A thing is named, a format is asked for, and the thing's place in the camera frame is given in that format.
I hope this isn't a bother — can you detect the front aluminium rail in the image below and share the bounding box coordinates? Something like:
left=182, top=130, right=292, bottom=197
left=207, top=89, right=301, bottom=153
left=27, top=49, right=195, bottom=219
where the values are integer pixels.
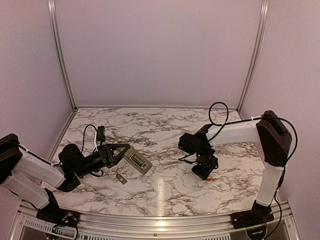
left=9, top=199, right=301, bottom=240

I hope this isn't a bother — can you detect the right aluminium frame post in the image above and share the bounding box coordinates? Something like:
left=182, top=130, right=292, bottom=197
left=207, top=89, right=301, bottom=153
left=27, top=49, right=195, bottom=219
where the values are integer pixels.
left=236, top=0, right=270, bottom=113

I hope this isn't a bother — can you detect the black green battery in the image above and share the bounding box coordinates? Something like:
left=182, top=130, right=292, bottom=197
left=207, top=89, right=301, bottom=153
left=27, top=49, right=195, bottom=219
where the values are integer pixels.
left=131, top=154, right=145, bottom=166

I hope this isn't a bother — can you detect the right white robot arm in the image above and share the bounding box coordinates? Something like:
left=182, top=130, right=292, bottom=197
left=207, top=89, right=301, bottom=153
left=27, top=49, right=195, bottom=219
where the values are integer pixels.
left=178, top=110, right=296, bottom=224

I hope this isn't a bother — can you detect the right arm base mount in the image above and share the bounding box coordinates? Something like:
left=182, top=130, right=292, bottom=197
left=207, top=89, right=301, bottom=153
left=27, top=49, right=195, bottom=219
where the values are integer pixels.
left=230, top=210, right=275, bottom=229

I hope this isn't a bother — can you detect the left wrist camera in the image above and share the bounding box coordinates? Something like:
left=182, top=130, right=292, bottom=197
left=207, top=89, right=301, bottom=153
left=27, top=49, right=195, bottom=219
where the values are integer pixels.
left=94, top=125, right=106, bottom=151

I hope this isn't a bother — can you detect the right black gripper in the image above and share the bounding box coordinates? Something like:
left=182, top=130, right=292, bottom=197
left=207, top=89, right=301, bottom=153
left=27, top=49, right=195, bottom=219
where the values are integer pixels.
left=192, top=148, right=218, bottom=180

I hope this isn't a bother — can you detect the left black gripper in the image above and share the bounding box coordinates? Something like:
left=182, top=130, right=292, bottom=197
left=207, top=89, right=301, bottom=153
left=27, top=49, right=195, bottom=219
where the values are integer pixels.
left=74, top=143, right=130, bottom=178

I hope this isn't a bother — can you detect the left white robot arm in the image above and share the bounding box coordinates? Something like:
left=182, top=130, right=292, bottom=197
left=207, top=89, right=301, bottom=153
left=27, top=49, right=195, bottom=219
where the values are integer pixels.
left=0, top=133, right=130, bottom=223

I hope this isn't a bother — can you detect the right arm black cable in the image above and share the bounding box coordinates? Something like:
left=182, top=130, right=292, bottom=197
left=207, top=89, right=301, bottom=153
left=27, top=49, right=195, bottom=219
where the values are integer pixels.
left=208, top=100, right=230, bottom=126

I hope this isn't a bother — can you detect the aluminium frame post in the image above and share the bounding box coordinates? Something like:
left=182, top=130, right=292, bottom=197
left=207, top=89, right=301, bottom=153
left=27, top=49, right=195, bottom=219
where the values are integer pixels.
left=236, top=0, right=270, bottom=113
left=47, top=0, right=77, bottom=111

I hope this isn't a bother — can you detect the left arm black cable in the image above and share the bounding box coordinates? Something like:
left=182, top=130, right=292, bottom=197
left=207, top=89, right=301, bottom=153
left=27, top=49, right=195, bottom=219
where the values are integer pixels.
left=81, top=124, right=98, bottom=153

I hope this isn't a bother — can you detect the left aluminium frame post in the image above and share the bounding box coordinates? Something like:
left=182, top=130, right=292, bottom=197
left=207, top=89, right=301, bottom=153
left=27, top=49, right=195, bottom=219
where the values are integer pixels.
left=47, top=0, right=77, bottom=111

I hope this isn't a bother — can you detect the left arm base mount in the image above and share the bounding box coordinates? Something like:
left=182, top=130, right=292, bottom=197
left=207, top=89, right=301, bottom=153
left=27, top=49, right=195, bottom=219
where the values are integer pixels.
left=36, top=206, right=80, bottom=228

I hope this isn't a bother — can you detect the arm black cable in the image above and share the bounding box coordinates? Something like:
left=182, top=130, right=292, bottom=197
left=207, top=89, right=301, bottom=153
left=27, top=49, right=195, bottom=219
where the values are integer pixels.
left=81, top=124, right=98, bottom=153
left=208, top=100, right=230, bottom=126

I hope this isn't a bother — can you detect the grey remote control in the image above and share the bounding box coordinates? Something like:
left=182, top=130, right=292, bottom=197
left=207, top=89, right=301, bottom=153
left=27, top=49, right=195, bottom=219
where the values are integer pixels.
left=123, top=147, right=153, bottom=175

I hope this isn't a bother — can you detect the orange battery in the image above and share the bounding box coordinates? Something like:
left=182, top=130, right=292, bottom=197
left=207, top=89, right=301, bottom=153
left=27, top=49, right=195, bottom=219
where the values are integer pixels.
left=205, top=178, right=216, bottom=182

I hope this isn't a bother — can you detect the grey battery cover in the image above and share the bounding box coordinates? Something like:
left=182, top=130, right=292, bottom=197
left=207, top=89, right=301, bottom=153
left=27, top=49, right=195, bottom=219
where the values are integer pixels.
left=116, top=173, right=128, bottom=185

